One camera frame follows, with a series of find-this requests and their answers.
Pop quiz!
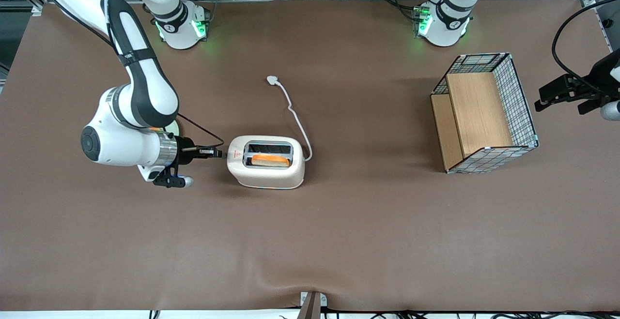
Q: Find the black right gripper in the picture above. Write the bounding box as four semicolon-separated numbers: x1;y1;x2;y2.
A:
175;136;224;166

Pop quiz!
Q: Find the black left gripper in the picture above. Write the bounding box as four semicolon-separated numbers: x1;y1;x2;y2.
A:
535;48;620;115

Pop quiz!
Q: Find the white two-slot toaster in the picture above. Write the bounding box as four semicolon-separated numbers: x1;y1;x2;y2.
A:
226;135;306;190

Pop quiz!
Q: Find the toast slice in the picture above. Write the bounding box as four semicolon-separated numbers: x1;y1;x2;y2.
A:
250;154;291;168

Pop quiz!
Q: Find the wooden stepped shelf insert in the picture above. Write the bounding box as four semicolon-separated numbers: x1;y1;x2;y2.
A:
431;72;514;171

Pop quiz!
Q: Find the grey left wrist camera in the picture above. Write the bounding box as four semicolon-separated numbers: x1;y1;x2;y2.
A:
600;100;620;122

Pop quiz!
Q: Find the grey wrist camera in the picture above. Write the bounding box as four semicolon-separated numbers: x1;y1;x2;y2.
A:
152;164;195;189
600;100;620;122

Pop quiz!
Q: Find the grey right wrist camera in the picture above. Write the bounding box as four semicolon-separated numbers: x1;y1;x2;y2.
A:
152;164;195;189

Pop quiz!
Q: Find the wire mesh basket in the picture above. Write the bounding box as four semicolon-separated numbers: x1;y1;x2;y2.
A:
430;52;540;175

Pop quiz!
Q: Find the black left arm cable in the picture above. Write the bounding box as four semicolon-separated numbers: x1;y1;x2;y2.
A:
552;0;620;92

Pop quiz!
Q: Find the white toaster cord with plug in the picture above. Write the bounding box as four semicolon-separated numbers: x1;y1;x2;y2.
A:
266;76;314;163

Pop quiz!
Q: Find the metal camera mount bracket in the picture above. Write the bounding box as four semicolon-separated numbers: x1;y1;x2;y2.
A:
297;291;328;319

